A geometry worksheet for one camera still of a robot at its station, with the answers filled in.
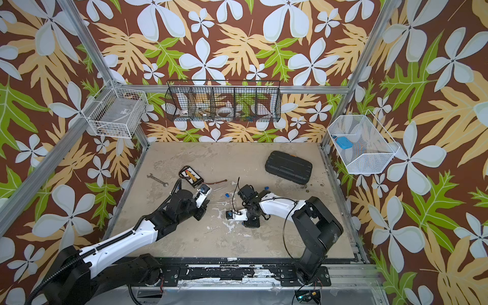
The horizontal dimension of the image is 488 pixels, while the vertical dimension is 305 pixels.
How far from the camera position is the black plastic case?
1.01 metres

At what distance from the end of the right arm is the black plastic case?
0.98 ft

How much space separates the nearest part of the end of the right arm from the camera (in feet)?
2.18
